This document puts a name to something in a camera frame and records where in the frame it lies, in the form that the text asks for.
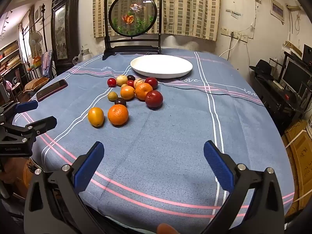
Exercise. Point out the yellow-orange oval fruit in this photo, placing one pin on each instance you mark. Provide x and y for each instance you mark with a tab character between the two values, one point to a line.
96	117

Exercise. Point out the cardboard box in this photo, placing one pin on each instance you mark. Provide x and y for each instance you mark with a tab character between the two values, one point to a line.
298	151

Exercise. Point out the blue plaid tablecloth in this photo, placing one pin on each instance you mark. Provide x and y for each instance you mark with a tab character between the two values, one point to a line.
158	139

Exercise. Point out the person's right hand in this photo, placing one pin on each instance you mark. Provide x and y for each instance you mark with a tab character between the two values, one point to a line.
167	229

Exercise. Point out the smartphone with red case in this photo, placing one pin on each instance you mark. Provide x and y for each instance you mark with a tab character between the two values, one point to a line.
51	90

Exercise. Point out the white plate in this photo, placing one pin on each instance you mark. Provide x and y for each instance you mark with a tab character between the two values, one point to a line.
160	65

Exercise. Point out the pink hanging cloth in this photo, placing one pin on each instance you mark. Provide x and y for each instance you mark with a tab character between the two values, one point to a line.
46	64

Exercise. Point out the white wall socket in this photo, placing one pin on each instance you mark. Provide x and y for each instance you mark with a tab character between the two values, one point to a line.
235	35
244	38
224	31

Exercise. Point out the goldfish round table screen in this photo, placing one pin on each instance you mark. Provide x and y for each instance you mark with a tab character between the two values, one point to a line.
132	14

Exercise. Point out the white standing fan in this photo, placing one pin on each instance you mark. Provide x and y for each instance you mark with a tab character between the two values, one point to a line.
35	40

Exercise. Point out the framed wall picture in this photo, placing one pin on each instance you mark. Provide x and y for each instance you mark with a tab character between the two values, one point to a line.
277	10

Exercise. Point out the white kettle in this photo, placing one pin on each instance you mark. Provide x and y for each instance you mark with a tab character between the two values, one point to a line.
84	54

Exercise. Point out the small smooth orange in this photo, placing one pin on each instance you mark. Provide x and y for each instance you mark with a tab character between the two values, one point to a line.
127	93

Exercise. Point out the black desk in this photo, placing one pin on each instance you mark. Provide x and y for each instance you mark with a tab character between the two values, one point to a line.
275	97

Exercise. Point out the beige striped fruit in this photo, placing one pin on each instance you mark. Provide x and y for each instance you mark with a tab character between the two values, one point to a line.
138	81

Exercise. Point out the computer monitor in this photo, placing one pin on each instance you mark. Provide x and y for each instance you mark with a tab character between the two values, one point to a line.
296	75

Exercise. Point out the dark wood framed panel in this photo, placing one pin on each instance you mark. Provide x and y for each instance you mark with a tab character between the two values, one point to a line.
61	29

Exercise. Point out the dark purple plum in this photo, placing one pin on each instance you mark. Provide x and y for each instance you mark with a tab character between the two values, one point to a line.
131	77
120	102

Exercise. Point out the beige checked curtain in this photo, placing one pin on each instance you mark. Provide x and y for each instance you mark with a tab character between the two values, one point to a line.
185	9

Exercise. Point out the bookshelf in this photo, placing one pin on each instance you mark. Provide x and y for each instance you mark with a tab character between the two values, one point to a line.
9	56

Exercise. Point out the orange mandarin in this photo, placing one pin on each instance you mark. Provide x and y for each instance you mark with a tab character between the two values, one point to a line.
118	114
143	91

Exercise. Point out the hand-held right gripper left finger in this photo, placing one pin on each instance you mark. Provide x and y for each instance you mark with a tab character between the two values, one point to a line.
89	167

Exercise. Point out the clear glass jar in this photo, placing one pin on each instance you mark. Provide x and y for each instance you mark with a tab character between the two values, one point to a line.
75	61

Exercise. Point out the dark wooden coat stand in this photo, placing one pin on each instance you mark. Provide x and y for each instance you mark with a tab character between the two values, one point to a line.
43	26

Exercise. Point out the black speaker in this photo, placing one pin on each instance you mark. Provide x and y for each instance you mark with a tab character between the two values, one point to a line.
307	53

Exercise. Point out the black hat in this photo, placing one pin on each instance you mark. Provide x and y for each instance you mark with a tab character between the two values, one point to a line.
262	69

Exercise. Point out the tan cushion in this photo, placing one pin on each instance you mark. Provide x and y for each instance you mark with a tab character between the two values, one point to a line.
35	84

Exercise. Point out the beige round fruit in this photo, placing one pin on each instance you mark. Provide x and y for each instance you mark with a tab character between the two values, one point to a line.
121	80

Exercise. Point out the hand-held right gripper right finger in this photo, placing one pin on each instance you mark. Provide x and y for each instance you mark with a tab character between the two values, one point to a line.
219	167

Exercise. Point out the red apple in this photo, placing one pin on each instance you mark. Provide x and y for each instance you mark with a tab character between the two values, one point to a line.
151	82

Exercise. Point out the small red cherry plum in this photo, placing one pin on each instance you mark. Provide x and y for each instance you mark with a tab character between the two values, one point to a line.
131	83
111	82

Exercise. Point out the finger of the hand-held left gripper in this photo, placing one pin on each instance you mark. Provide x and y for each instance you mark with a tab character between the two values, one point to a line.
26	106
41	124

